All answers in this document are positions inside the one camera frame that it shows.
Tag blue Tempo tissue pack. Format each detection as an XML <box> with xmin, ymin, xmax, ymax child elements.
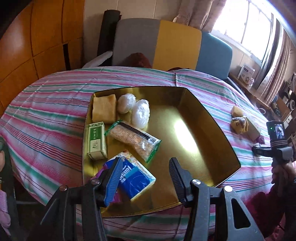
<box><xmin>103</xmin><ymin>150</ymin><xmax>156</xmax><ymax>201</ymax></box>

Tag yellow sponge piece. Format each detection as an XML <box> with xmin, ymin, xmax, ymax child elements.
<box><xmin>231</xmin><ymin>106</ymin><xmax>244</xmax><ymax>118</ymax></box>

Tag clear cracker packet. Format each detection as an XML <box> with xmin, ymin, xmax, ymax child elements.
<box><xmin>104</xmin><ymin>120</ymin><xmax>162</xmax><ymax>163</ymax></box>

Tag purple snack packet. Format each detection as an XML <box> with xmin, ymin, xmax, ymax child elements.
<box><xmin>255</xmin><ymin>135</ymin><xmax>265</xmax><ymax>145</ymax></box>

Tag grey yellow blue headboard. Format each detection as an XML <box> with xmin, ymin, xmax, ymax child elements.
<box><xmin>112</xmin><ymin>18</ymin><xmax>232</xmax><ymax>80</ymax></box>

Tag green cream tea box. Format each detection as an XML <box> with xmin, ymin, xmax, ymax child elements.
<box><xmin>87</xmin><ymin>121</ymin><xmax>107</xmax><ymax>160</ymax></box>

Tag person right hand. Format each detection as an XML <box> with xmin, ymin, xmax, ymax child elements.
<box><xmin>271</xmin><ymin>161</ymin><xmax>295</xmax><ymax>197</ymax></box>

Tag wooden wardrobe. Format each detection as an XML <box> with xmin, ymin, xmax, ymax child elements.
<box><xmin>1</xmin><ymin>1</ymin><xmax>85</xmax><ymax>113</ymax></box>

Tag white box on shelf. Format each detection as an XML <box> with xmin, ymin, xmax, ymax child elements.
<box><xmin>237</xmin><ymin>64</ymin><xmax>255</xmax><ymax>84</ymax></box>

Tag small white ball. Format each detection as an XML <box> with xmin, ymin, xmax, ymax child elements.
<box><xmin>117</xmin><ymin>93</ymin><xmax>136</xmax><ymax>114</ymax></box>

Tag yellow cloth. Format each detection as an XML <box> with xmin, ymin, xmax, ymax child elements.
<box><xmin>92</xmin><ymin>94</ymin><xmax>117</xmax><ymax>124</ymax></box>

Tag yellow snack bag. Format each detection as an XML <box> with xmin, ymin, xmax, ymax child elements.
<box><xmin>230</xmin><ymin>116</ymin><xmax>249</xmax><ymax>134</ymax></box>

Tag gold tray maroon rim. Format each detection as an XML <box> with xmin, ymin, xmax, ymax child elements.
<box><xmin>94</xmin><ymin>86</ymin><xmax>241</xmax><ymax>218</ymax></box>

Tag cream printed carton box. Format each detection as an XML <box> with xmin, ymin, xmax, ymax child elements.
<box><xmin>246</xmin><ymin>116</ymin><xmax>261</xmax><ymax>141</ymax></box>

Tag white plastic ball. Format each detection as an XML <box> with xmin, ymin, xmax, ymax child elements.
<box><xmin>130</xmin><ymin>99</ymin><xmax>150</xmax><ymax>129</ymax></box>

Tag beige curtain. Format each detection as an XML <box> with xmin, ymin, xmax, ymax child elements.
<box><xmin>173</xmin><ymin>0</ymin><xmax>227</xmax><ymax>33</ymax></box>

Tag wooden side shelf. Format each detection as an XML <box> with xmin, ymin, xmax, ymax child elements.
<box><xmin>228</xmin><ymin>73</ymin><xmax>280</xmax><ymax>121</ymax></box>

